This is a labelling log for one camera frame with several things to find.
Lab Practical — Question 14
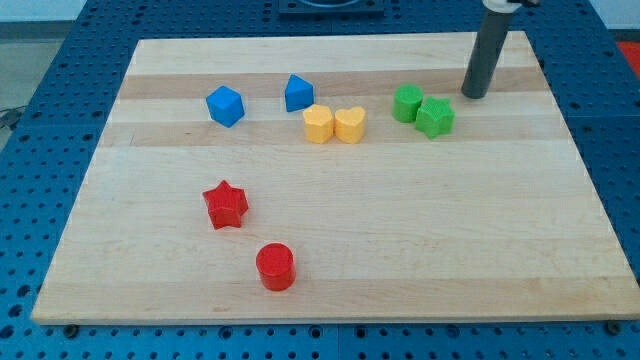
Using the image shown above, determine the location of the yellow heart block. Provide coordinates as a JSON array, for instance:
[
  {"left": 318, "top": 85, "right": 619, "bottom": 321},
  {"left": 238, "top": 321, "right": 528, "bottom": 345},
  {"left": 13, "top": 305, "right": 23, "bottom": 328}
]
[{"left": 334, "top": 106, "right": 367, "bottom": 144}]

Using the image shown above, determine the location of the wooden board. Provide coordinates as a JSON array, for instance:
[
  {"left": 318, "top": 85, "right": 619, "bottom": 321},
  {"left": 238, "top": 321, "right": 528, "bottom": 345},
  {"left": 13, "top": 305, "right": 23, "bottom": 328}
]
[{"left": 32, "top": 31, "right": 639, "bottom": 325}]

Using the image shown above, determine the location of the yellow hexagon block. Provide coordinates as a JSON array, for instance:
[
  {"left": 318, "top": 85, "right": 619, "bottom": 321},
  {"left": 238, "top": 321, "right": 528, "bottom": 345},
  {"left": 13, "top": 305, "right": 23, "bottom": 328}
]
[{"left": 302, "top": 104, "right": 334, "bottom": 144}]

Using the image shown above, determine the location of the blue triangular block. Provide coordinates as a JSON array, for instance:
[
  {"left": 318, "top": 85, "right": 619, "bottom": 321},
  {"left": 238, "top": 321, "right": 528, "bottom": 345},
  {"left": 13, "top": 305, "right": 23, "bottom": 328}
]
[{"left": 284, "top": 74, "right": 315, "bottom": 112}]

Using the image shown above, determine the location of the red cylinder block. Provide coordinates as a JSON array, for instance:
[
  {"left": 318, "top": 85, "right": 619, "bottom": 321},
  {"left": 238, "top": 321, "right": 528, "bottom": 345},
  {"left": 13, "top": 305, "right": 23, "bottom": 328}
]
[{"left": 255, "top": 242, "right": 296, "bottom": 291}]

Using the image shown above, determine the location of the red star block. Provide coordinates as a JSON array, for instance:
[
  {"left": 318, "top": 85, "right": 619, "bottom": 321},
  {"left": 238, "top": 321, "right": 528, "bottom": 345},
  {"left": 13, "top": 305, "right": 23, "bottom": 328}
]
[{"left": 202, "top": 180, "right": 249, "bottom": 230}]

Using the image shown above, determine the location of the green cylinder block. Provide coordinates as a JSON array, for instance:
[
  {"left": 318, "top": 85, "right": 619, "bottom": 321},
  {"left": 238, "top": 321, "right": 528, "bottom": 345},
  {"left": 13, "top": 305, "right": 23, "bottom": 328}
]
[{"left": 392, "top": 84, "right": 424, "bottom": 123}]

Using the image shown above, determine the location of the blue cube block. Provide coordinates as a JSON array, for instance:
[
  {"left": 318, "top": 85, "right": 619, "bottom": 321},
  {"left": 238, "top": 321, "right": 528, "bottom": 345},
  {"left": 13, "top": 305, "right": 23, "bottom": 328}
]
[{"left": 206, "top": 85, "right": 245, "bottom": 128}]

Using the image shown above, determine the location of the green star block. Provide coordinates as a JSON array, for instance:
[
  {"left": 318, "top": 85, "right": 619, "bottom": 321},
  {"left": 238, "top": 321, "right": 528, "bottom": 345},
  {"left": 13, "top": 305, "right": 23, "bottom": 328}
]
[{"left": 415, "top": 97, "right": 455, "bottom": 139}]

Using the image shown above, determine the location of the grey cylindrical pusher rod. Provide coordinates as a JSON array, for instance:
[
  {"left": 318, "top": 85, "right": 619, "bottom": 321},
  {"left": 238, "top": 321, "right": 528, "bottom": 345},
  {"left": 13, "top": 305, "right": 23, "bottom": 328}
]
[{"left": 461, "top": 0, "right": 521, "bottom": 99}]

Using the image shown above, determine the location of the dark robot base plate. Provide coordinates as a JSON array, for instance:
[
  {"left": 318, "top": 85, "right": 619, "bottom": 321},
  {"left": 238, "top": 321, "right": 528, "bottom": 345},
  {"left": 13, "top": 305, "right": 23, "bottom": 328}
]
[{"left": 276, "top": 0, "right": 385, "bottom": 17}]

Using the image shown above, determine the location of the black cable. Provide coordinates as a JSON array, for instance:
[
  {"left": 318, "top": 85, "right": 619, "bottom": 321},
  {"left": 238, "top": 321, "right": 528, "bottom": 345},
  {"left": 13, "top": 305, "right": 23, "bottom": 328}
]
[{"left": 0, "top": 105, "right": 26, "bottom": 132}]

